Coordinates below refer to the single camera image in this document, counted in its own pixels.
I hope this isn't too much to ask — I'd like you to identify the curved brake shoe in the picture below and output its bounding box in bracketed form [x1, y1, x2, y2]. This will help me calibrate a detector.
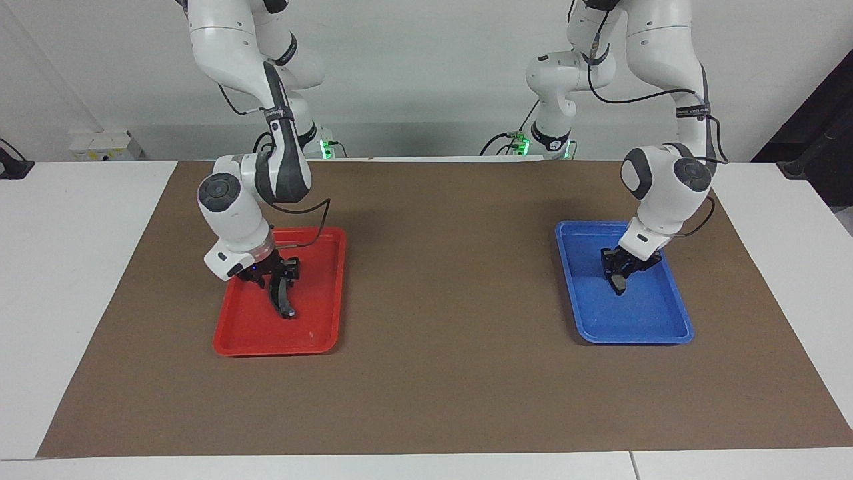
[268, 275, 298, 320]

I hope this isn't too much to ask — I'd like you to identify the blue plastic tray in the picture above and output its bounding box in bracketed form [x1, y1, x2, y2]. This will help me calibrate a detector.
[555, 221, 694, 345]

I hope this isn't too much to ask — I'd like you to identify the red plastic tray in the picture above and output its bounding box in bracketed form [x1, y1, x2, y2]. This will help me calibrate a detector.
[213, 227, 347, 357]

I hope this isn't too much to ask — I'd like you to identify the white power strip box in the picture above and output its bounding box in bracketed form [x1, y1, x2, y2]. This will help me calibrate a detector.
[69, 130, 142, 162]

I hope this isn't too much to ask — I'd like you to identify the brown table mat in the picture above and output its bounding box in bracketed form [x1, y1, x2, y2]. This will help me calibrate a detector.
[37, 160, 853, 459]

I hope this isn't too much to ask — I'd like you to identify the black stand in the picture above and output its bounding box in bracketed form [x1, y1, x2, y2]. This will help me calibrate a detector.
[753, 50, 853, 234]

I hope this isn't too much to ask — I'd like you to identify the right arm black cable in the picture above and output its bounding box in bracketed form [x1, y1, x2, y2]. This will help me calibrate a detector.
[217, 83, 332, 251]

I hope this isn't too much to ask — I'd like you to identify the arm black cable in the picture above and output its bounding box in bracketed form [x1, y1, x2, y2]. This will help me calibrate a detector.
[566, 0, 729, 238]
[217, 83, 332, 251]

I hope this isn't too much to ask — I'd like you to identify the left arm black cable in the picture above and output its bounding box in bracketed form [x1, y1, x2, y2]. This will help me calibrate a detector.
[566, 0, 729, 238]

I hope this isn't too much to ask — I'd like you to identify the black base cable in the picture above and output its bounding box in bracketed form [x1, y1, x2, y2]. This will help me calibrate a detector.
[481, 100, 538, 157]

